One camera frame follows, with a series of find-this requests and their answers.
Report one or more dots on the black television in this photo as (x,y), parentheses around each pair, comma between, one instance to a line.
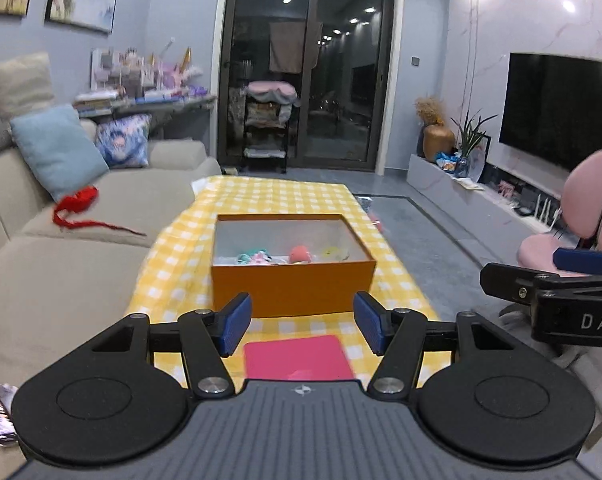
(553,107)

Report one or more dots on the blue patterned cushion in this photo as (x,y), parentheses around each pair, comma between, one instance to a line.
(123,143)

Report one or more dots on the teal plush toy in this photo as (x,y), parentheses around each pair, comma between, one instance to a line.
(259,257)

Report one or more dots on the light blue cushion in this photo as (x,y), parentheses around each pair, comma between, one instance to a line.
(57,149)

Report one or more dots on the white router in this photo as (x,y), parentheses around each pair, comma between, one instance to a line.
(545,212)

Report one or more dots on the gold vase with dried flowers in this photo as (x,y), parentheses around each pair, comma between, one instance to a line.
(436,136)

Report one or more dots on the pink office chair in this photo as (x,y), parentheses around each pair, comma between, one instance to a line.
(580,208)

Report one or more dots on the white tv cabinet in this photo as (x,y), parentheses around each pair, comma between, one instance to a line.
(485,214)

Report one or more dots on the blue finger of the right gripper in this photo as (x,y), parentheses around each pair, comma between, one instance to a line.
(510,283)
(578,261)

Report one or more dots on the beige cushion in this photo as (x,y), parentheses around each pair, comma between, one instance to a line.
(25,85)

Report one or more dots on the red ribbon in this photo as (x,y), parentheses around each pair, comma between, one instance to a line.
(78,203)

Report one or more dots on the black shelf rack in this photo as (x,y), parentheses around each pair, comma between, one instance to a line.
(267,118)

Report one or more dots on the green potted plant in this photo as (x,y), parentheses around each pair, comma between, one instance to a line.
(471,131)

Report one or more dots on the beige sofa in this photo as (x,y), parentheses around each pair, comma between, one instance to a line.
(57,287)

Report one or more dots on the orange cardboard box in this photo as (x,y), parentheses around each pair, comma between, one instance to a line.
(284,290)

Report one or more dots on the pink ball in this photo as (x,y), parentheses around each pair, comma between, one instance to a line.
(300,254)

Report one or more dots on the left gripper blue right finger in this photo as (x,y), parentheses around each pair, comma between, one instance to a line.
(398,337)

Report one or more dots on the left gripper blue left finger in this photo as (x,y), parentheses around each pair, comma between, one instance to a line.
(206,338)

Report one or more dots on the cluttered side desk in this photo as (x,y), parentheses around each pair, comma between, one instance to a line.
(124,83)

